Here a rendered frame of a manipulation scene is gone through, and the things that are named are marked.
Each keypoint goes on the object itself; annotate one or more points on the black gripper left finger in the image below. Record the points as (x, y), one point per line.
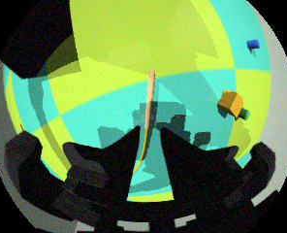
(118, 159)

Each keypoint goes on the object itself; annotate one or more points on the orange cube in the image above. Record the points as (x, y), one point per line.
(230, 102)

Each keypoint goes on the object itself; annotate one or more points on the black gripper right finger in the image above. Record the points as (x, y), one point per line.
(186, 163)

